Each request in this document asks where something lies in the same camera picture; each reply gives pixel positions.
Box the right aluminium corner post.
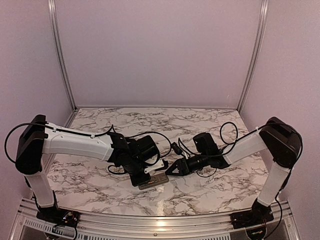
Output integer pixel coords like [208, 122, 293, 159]
[236, 0, 270, 113]

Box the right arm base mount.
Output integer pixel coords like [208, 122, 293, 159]
[230, 199, 274, 229]

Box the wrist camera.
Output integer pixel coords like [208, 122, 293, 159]
[144, 159, 169, 174]
[171, 142, 190, 160]

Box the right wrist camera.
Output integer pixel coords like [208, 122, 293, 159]
[171, 142, 190, 160]

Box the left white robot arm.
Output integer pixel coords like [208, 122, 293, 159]
[10, 114, 164, 223]

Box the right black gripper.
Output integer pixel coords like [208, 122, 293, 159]
[165, 151, 210, 176]

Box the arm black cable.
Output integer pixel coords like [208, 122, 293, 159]
[177, 121, 305, 226]
[4, 121, 173, 176]

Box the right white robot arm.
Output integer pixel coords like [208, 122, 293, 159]
[165, 116, 304, 224]

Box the aluminium corner post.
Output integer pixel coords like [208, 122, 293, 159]
[47, 0, 77, 112]
[236, 0, 270, 113]

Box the left aluminium corner post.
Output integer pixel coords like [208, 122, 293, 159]
[47, 0, 77, 112]

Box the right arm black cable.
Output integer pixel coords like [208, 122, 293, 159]
[177, 121, 305, 226]

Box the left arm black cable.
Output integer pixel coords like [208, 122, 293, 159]
[4, 121, 173, 176]

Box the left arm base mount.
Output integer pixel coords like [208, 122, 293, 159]
[34, 191, 80, 229]

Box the grey white remote control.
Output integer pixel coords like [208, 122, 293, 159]
[138, 173, 169, 190]

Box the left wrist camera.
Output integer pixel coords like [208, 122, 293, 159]
[144, 159, 169, 174]

